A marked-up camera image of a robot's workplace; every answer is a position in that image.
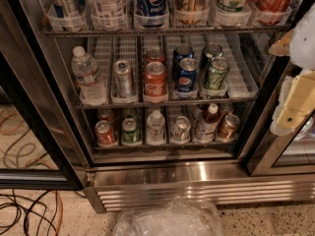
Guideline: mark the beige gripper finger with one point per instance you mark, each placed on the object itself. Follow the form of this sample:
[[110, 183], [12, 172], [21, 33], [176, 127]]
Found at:
[[281, 47], [296, 102]]

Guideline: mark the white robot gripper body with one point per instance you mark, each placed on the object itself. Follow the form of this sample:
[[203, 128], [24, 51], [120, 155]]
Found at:
[[304, 42]]

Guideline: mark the red coke can top shelf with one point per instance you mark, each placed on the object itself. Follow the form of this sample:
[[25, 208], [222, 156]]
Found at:
[[271, 12]]

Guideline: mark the rear green soda can middle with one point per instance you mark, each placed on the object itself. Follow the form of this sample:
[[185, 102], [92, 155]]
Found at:
[[210, 51]]

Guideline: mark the front green soda can middle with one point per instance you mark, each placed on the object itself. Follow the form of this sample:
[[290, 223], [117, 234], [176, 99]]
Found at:
[[215, 74]]

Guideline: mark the orange brown can bottom shelf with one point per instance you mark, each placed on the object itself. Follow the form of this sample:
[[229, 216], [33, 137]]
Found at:
[[228, 127]]

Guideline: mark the amber tea bottle bottom shelf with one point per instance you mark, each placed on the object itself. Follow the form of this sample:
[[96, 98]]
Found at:
[[207, 124]]

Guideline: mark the rear blue pepsi can middle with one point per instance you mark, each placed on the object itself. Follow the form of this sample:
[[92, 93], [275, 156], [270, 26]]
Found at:
[[180, 52]]

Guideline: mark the front blue pepsi can middle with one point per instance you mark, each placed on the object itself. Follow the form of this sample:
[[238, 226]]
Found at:
[[186, 75]]

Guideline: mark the brown striped can top shelf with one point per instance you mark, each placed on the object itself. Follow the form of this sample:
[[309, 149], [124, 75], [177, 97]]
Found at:
[[189, 12]]

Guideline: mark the white green can bottom shelf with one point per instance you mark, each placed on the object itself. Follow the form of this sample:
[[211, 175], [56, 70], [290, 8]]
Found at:
[[180, 129]]

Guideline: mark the rear red coke can middle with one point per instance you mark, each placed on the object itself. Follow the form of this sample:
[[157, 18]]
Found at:
[[154, 54]]

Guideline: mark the front red coke can middle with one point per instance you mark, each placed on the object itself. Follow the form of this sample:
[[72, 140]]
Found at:
[[155, 80]]

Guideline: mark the blue pepsi can top shelf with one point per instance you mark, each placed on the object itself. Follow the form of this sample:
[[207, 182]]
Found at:
[[152, 11]]

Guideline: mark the clear water bottle bottom shelf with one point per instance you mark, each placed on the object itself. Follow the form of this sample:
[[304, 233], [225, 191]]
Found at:
[[155, 128]]

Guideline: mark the clear water bottle shelf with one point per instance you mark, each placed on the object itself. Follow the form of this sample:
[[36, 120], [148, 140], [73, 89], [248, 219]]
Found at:
[[88, 77], [155, 128]]

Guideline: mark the stainless steel glass-door fridge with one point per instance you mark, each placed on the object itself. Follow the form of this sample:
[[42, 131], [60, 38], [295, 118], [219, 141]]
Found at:
[[60, 147]]

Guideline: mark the silver soda can middle shelf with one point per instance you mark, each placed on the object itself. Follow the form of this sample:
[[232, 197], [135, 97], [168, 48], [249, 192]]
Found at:
[[123, 75]]

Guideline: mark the white labelled can top shelf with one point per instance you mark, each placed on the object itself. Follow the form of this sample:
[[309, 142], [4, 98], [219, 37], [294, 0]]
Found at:
[[110, 14]]

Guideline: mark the rear red can bottom shelf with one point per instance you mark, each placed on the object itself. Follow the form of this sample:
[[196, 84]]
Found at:
[[106, 114]]

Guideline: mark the red can bottom shelf front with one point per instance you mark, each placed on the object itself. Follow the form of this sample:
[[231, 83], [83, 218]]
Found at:
[[104, 133]]

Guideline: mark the clear water bottle middle shelf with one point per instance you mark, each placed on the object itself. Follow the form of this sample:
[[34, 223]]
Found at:
[[88, 77]]

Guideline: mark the white blue can top left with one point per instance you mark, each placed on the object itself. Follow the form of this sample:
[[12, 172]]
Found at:
[[68, 15]]

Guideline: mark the empty clear plastic tray middle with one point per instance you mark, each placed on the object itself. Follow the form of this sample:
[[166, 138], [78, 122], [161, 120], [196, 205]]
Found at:
[[240, 82]]

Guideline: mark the clear plastic bag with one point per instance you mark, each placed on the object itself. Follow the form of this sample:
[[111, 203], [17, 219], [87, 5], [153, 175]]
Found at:
[[179, 217]]

